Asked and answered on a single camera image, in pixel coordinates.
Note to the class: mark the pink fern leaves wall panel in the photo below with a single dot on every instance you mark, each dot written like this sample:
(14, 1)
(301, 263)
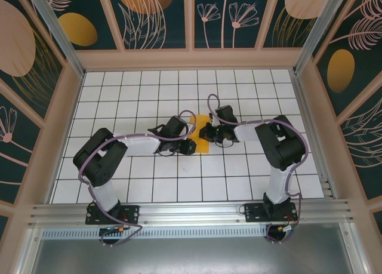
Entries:
(364, 142)

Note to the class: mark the large pink disc wall panel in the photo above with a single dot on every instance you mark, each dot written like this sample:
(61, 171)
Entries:
(18, 47)

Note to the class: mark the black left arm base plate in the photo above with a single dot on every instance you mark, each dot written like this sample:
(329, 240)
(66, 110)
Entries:
(131, 214)

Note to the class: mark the flower and stems wall panel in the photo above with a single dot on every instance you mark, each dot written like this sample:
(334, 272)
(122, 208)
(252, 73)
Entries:
(12, 154)

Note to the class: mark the aluminium mounting rail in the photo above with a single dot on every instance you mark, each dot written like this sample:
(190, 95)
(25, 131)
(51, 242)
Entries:
(191, 211)

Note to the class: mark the orange oval fern wall panel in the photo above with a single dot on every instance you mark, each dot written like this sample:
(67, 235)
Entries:
(340, 71)

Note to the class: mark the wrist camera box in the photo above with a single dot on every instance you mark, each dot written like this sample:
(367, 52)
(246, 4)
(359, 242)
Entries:
(214, 120)
(189, 126)

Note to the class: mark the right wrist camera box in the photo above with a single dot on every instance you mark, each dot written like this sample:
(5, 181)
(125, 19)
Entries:
(214, 120)

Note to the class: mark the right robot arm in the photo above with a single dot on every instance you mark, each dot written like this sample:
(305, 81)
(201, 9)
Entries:
(283, 148)

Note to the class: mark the pink flowers wall panel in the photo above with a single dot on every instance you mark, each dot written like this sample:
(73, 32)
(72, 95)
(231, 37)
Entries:
(218, 35)

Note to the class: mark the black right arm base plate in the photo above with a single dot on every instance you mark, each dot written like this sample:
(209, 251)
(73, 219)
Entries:
(253, 212)

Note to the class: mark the grey metal sheet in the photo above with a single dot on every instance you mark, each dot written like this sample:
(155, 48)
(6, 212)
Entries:
(191, 256)

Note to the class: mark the small black controller board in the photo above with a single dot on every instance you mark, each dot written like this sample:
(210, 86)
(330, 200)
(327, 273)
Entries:
(112, 230)
(288, 228)

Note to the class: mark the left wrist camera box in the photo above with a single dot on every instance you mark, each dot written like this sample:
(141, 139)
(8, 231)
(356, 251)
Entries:
(189, 126)

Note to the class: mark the yellow oval wall panel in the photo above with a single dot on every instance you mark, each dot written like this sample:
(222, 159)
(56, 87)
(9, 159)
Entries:
(77, 29)

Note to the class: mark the orange disc white leaves panel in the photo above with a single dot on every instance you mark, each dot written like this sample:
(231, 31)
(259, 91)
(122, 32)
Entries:
(143, 5)

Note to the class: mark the aluminium frame post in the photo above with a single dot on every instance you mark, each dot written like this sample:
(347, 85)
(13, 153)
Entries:
(319, 26)
(355, 253)
(59, 38)
(27, 256)

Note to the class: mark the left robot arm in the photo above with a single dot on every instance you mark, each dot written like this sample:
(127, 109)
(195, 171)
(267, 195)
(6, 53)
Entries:
(98, 160)

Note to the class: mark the yellow paper sheet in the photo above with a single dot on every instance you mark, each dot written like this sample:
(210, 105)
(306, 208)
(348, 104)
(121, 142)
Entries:
(203, 145)

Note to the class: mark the aluminium table edge rail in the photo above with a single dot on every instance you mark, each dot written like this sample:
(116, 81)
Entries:
(305, 107)

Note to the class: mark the pink disc gold stems panel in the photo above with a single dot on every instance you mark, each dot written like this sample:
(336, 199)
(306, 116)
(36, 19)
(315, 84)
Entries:
(298, 2)

